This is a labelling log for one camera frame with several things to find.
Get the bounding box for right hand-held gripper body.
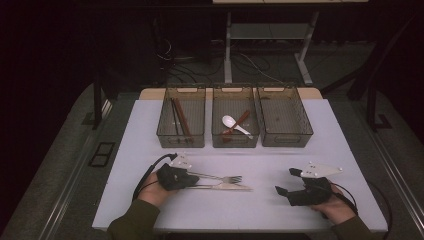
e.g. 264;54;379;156
286;161;344;207

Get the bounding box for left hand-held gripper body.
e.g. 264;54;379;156
156;152;194;192

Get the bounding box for metal fork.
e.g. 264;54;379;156
191;171;243;185

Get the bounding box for metal forks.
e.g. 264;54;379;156
186;182;254;193

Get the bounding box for clear grey plastic bin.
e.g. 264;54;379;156
156;83;207;149
255;83;314;148
211;83;260;149

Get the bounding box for brown wooden spoon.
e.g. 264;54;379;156
221;109;251;143

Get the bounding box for person's left hand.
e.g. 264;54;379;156
138;171;174;208

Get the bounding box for person's right hand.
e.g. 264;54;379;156
309;184;358;225

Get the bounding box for black metal stand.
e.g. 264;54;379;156
92;75;105;130
321;18;416;132

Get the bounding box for left hand-held gripper cable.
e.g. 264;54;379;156
132;153;179;201

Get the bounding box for hand-held gripper cable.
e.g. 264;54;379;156
132;153;179;201
329;181;394;240

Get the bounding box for right hand-held gripper cable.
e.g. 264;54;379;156
329;181;394;240

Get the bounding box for black rectangular floor frame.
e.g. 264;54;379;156
88;141;116;168

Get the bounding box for metal floor rail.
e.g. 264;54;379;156
41;99;113;240
366;129;424;229

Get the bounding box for bundle of floor cables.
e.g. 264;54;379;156
154;36;294;86

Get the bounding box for white metal desk frame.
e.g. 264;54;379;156
212;0;369;86

